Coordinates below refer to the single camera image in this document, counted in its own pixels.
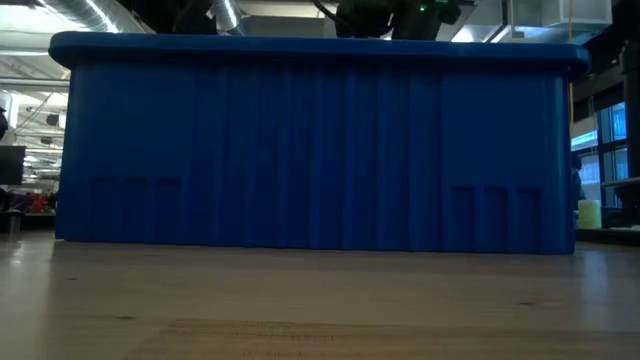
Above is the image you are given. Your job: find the blue plastic bin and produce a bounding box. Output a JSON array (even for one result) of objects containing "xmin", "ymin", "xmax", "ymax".
[{"xmin": 48, "ymin": 30, "xmax": 592, "ymax": 256}]

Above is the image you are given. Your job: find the person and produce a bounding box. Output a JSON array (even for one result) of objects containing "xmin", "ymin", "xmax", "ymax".
[{"xmin": 571, "ymin": 153, "xmax": 587, "ymax": 212}]

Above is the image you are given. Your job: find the yellow-green plastic container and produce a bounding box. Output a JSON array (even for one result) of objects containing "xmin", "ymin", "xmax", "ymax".
[{"xmin": 577, "ymin": 199, "xmax": 603, "ymax": 231}]

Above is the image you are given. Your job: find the black monitor screen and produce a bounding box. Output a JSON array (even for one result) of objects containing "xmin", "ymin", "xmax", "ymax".
[{"xmin": 0, "ymin": 145, "xmax": 27, "ymax": 186}]

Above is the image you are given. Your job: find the white ceiling box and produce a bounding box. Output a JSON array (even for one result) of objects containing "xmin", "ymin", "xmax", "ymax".
[{"xmin": 539, "ymin": 0, "xmax": 614, "ymax": 27}]

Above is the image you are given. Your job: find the black metal pole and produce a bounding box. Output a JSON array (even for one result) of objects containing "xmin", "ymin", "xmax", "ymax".
[{"xmin": 619, "ymin": 39, "xmax": 640, "ymax": 180}]

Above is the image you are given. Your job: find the narrow silver ceiling duct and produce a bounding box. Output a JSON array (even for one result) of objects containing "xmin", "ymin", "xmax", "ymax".
[{"xmin": 208, "ymin": 0, "xmax": 247, "ymax": 37}]

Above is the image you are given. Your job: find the wide silver ceiling duct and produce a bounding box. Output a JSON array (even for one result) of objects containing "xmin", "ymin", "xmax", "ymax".
[{"xmin": 37, "ymin": 0, "xmax": 146, "ymax": 35}]

